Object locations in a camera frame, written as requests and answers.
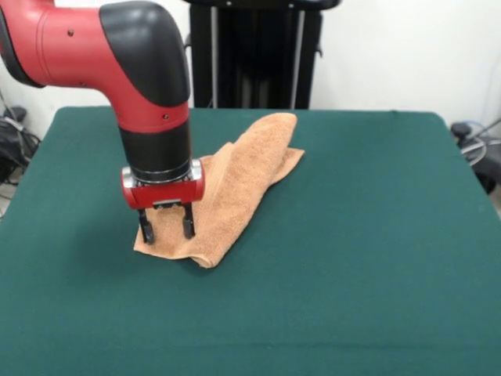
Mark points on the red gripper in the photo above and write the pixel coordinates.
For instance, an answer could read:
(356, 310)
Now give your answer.
(164, 196)

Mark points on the tan terry towel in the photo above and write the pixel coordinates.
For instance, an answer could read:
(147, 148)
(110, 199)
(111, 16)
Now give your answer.
(250, 176)

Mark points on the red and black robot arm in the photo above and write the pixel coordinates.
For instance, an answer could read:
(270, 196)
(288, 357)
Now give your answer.
(137, 78)

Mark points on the dark green table cloth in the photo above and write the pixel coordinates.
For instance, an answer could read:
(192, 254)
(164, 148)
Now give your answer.
(352, 254)

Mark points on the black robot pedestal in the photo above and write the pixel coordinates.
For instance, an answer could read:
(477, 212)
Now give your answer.
(254, 58)

